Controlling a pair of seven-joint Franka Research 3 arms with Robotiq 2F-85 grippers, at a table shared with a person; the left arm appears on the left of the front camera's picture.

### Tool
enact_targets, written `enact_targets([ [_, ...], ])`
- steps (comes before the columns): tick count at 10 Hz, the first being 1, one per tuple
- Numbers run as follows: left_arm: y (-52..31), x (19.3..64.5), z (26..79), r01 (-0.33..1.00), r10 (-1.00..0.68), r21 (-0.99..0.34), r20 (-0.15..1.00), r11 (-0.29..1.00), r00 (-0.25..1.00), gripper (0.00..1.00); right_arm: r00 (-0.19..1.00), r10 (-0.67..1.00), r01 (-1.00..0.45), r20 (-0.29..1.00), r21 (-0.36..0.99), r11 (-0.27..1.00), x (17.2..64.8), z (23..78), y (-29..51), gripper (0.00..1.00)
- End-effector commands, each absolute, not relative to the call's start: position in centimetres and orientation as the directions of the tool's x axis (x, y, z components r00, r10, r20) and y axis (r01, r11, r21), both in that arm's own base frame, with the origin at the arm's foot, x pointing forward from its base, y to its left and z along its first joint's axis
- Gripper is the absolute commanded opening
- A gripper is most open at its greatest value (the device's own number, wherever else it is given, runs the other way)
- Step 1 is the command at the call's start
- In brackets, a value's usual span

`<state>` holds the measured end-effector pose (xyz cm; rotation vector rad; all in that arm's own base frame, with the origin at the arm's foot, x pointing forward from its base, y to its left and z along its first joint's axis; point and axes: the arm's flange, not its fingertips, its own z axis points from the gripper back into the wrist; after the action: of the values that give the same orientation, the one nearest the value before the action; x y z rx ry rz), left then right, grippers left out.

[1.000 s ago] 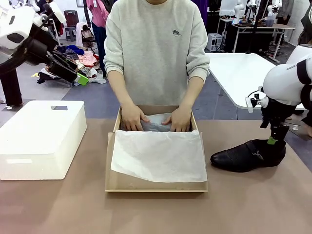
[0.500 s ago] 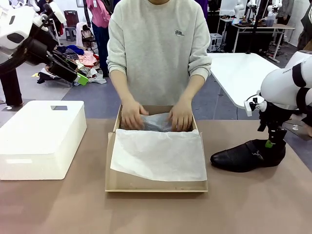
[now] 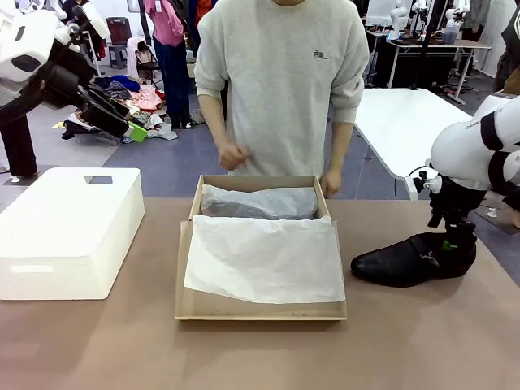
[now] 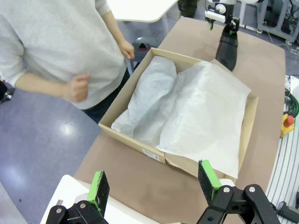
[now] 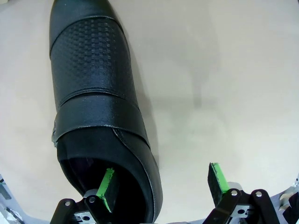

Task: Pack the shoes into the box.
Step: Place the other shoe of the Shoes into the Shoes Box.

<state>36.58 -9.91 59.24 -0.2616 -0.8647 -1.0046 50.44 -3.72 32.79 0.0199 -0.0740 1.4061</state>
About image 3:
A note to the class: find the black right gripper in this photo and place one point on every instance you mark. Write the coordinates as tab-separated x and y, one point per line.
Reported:
459	203

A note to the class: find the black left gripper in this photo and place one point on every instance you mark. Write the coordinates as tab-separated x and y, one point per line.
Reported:
105	113

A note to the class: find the grey shoe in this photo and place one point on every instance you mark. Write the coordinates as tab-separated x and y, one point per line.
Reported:
260	203

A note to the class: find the white tissue paper sheet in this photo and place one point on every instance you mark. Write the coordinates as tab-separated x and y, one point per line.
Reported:
264	260

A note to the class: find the cardboard shoe box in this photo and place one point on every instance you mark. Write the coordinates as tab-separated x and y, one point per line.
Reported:
260	310

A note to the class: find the person's left forearm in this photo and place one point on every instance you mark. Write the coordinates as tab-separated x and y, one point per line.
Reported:
341	146

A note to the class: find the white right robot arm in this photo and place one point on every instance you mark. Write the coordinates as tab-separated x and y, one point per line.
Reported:
467	146

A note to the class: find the person's right forearm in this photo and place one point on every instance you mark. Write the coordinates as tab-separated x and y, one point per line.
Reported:
215	118

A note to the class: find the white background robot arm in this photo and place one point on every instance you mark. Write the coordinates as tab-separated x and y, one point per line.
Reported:
397	16

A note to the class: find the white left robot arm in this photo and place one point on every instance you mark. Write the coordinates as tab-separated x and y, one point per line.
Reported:
36	36

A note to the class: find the white storage box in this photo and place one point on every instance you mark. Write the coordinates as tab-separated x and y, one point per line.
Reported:
69	227

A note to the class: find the person's right hand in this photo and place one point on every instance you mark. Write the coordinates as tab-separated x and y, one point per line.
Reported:
233	156

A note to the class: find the person's left hand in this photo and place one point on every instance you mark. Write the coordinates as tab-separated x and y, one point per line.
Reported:
332	183

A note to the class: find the pile of clothes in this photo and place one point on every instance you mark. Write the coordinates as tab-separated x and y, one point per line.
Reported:
138	97

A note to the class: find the chair draped with clothes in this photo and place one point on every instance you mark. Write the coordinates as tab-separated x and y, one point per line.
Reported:
142	55

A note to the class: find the grey plastic stool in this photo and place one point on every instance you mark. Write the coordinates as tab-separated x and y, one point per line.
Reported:
118	55

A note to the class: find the mannequin in pink shirt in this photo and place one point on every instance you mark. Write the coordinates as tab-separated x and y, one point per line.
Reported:
166	28

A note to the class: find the black trouser legs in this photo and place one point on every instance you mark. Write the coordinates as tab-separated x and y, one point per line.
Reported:
18	146

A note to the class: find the white table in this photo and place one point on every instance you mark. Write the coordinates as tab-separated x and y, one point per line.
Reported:
402	126

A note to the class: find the person's grey sweatshirt torso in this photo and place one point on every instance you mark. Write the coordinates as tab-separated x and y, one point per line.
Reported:
280	81

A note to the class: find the bystander in dark clothes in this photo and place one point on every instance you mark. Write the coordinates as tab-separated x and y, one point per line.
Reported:
510	53

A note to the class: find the wooden top workbench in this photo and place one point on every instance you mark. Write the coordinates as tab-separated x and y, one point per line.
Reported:
438	45

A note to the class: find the black stand pole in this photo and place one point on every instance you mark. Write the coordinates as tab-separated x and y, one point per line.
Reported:
426	36

